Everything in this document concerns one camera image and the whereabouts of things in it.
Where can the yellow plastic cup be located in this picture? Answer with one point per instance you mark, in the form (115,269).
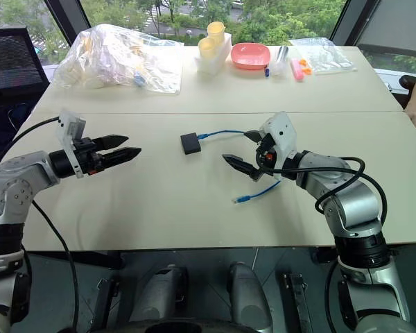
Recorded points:
(208,48)
(216,31)

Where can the white cup holder block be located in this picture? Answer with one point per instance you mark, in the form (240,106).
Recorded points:
(216,57)

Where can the black metal bracket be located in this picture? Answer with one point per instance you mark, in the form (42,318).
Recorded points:
(296,301)
(105,301)

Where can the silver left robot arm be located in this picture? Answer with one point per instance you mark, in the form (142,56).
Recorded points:
(17,184)

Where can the grey rounded robot leg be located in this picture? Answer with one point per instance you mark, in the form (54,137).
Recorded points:
(159,295)
(248,298)

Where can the clear plastic cup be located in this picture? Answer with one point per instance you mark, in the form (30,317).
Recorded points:
(281,59)

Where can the dark chair armrest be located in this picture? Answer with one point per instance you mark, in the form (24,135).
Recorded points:
(406,83)

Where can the black mesh chair back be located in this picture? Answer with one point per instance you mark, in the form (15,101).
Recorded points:
(12,59)

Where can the clear plastic bag of items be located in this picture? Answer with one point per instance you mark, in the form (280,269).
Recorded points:
(111,59)

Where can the flat clear plastic bag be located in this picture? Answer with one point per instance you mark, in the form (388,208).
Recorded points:
(327,55)

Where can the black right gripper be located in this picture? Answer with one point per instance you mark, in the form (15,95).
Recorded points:
(267,154)

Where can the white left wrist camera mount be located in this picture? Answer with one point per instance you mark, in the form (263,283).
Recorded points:
(68,129)

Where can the dark window frame pillar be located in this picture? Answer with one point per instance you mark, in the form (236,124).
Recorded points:
(353,19)
(67,17)

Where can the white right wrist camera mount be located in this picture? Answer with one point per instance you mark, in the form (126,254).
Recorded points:
(283,133)

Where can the small blue capped item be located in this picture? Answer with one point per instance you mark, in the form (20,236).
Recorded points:
(267,71)

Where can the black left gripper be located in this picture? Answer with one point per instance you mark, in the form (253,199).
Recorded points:
(87,156)

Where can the small black adapter box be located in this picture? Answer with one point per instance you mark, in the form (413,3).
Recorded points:
(190,144)

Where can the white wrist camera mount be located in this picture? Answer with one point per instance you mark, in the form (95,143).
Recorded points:
(283,133)
(68,129)

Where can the pink plastic bowl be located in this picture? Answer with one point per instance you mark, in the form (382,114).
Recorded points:
(250,55)

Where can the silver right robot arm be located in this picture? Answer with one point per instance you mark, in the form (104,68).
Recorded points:
(350,201)

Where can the pink plastic bar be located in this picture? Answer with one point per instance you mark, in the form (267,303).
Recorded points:
(296,69)

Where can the small orange piece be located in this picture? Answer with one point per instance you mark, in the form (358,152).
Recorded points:
(308,71)
(302,62)

